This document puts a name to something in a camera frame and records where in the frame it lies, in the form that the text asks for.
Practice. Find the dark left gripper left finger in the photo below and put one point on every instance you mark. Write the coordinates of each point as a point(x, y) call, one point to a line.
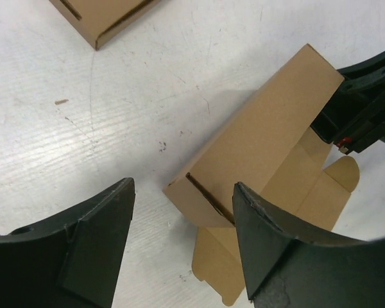
point(72, 258)

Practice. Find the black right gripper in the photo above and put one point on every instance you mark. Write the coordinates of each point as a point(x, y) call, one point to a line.
point(354, 117)

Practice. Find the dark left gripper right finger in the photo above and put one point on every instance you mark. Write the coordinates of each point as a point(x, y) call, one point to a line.
point(288, 262)

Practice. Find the large cardboard box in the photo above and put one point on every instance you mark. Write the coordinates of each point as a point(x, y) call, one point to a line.
point(269, 145)

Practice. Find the small folded cardboard box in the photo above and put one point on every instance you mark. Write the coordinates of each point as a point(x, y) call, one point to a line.
point(98, 21)

